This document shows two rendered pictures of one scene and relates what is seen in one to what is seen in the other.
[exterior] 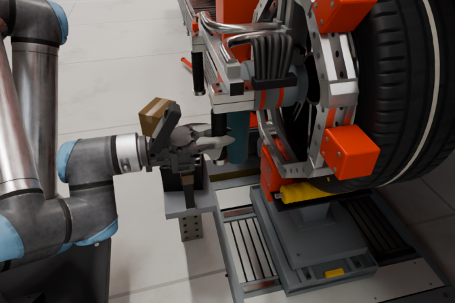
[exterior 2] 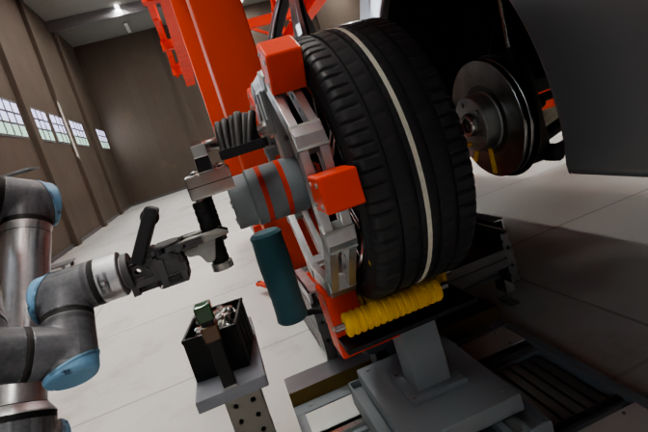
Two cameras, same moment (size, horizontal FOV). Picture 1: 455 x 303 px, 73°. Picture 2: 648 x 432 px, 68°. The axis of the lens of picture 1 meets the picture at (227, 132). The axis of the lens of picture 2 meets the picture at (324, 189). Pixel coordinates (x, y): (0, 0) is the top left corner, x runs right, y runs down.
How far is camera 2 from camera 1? 0.54 m
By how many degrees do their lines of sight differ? 29
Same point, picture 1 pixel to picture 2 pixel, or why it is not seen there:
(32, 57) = (19, 232)
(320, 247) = (448, 415)
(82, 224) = (47, 347)
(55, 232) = (13, 351)
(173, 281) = not seen: outside the picture
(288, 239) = (398, 419)
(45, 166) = not seen: hidden behind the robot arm
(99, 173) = (73, 296)
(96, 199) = (67, 323)
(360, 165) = (342, 189)
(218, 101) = (191, 185)
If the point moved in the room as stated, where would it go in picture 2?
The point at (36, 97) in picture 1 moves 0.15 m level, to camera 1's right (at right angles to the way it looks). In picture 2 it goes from (23, 274) to (83, 255)
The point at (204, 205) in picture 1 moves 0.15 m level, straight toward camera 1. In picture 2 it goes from (250, 379) to (248, 415)
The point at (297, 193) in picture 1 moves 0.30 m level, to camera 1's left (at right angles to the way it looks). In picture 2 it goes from (360, 315) to (235, 353)
